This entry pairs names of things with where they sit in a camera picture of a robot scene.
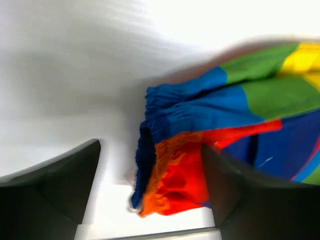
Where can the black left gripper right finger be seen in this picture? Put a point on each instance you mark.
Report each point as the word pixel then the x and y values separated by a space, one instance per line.
pixel 249 205

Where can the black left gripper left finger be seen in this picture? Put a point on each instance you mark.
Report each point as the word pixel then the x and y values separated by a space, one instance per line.
pixel 49 202

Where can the aluminium front table rail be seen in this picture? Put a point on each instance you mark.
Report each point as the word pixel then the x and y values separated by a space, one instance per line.
pixel 170 234

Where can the rainbow striped shorts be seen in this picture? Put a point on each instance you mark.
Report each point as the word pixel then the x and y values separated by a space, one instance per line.
pixel 262 108

